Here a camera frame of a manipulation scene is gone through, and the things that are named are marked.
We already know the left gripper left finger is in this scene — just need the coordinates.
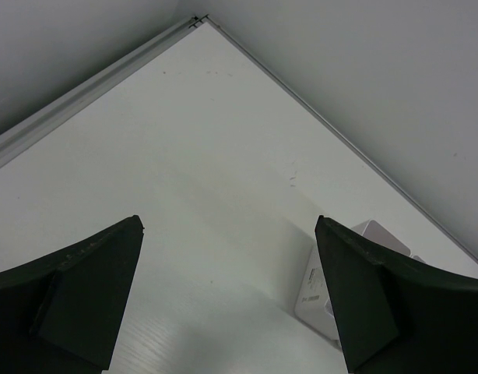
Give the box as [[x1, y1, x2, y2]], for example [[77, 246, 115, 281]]
[[0, 215, 144, 373]]

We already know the left white compartment organizer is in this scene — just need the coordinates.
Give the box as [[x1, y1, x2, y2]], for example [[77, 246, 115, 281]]
[[294, 220, 424, 347]]

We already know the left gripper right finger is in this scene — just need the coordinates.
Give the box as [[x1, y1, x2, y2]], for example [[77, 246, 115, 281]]
[[315, 216, 478, 373]]

